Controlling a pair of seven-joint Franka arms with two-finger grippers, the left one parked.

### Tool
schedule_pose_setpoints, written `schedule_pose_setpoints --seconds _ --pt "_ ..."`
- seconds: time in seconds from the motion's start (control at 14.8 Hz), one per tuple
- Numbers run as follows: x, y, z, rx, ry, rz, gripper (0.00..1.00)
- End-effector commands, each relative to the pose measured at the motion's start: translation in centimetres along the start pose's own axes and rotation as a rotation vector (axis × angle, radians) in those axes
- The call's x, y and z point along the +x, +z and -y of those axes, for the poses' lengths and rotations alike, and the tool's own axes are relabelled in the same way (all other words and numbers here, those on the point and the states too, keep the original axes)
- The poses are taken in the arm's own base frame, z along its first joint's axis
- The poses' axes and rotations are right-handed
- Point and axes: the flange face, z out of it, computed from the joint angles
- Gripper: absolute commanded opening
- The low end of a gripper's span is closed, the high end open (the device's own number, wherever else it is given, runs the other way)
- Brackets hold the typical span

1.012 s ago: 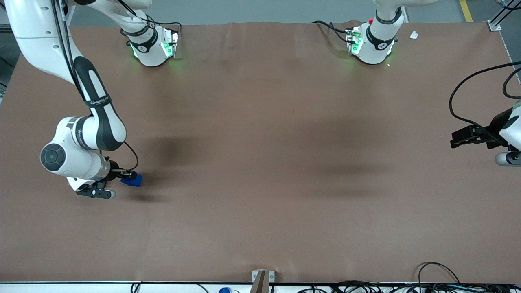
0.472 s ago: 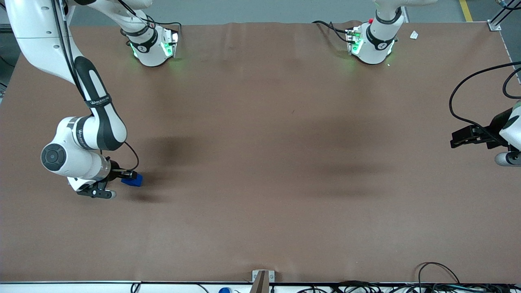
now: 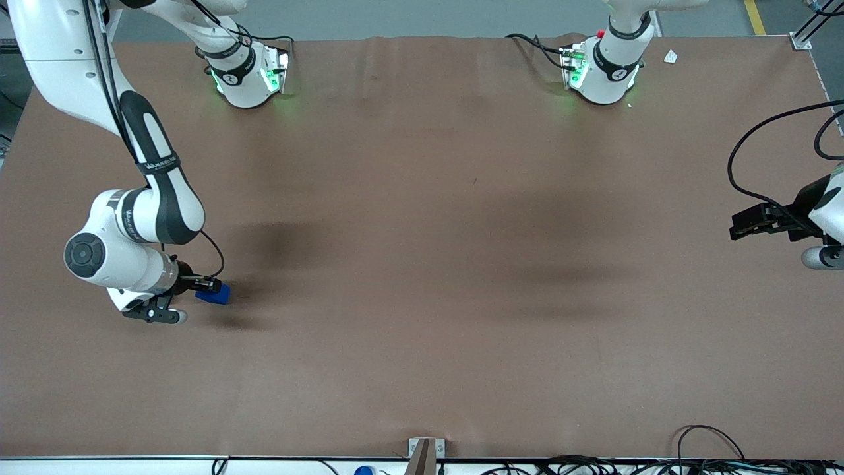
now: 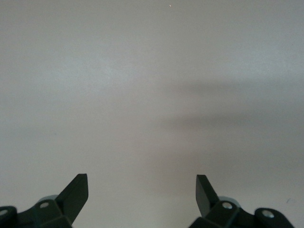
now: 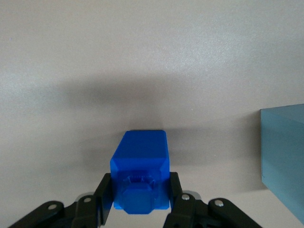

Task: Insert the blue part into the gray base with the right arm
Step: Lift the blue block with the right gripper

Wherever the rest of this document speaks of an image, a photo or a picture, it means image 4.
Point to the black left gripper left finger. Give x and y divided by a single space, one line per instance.
71 199

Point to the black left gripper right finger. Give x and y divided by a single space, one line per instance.
206 199

